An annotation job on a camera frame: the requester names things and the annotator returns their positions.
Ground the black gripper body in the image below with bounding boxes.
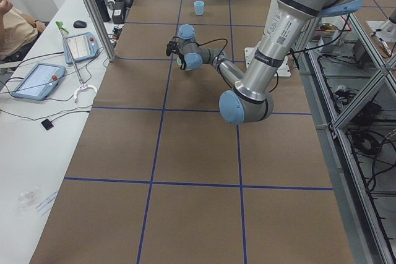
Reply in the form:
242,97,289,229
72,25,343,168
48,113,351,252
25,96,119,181
179,54,187,66

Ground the light blue plastic cup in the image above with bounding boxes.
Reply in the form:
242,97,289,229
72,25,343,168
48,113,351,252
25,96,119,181
194,0,205,16

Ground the mint green bowl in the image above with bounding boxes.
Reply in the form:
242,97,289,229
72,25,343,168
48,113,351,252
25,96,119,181
176,57,192,71

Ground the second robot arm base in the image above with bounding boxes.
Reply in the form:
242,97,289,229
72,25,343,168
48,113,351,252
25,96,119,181
366,11,395,42

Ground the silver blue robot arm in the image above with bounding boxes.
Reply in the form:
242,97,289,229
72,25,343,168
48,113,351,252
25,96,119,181
166,0,363,125

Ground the black water bottle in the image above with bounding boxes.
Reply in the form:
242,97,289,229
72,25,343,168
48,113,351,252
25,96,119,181
95,0,111,22

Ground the black power adapter box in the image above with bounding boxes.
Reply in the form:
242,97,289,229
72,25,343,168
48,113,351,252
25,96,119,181
112,1,126,25

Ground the far blue teach pendant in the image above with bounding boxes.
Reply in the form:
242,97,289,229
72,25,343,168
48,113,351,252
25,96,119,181
66,32,98,62

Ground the blue teach pendant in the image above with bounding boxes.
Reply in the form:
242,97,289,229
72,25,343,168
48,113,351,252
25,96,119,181
66,32,98,62
11,62,66,101

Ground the brown paper table mat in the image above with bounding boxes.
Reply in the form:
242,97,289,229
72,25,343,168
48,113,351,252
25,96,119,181
31,0,354,263

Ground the black computer mouse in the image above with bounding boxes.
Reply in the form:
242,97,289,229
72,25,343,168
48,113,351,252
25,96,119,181
73,20,87,28

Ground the near blue teach pendant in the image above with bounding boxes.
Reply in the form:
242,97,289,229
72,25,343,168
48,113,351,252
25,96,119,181
11,62,66,101

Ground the small black square device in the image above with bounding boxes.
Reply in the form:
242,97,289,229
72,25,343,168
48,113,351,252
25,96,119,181
41,119,54,130

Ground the seated person beige shirt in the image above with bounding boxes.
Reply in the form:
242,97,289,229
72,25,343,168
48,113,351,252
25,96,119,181
1,0,46,64

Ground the clear plastic bag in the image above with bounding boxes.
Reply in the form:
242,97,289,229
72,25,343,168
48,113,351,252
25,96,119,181
16,185,41,215

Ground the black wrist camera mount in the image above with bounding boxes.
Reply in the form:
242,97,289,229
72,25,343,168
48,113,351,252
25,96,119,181
166,40,179,57

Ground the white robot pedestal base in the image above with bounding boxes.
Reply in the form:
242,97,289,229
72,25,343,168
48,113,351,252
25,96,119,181
244,46,292,77

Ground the green handled reacher grabber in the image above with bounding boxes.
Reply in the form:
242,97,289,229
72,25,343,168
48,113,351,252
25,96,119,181
56,21,97,103

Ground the aluminium frame post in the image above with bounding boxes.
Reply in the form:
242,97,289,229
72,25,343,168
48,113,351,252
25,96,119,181
83,0,115,62

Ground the aluminium frame side rack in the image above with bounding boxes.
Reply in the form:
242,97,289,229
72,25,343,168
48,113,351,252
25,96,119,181
298,1,395,263

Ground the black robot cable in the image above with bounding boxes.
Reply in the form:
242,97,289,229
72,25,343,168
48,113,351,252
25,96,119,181
196,13,353,92

